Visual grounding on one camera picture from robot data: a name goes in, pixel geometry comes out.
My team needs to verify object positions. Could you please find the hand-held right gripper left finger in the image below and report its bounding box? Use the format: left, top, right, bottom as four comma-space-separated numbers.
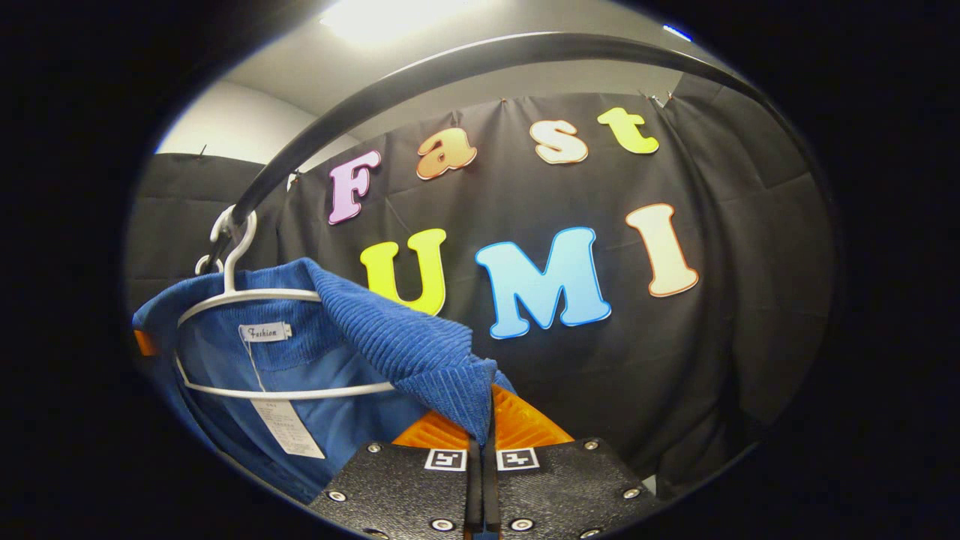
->
307, 409, 482, 540

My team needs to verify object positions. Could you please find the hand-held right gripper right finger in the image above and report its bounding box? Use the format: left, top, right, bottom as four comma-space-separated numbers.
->
483, 383, 665, 539

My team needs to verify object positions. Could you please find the ceiling light panel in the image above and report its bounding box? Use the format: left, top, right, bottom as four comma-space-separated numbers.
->
319, 0, 481, 46

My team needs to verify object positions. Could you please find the blue corduroy jacket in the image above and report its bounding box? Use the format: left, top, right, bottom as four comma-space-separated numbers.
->
133, 258, 518, 505

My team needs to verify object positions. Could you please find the black backdrop cloth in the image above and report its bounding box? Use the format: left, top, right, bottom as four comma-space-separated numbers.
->
127, 75, 837, 500

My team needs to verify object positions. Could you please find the black clothes rack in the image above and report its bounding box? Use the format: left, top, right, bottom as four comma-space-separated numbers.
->
201, 31, 773, 272

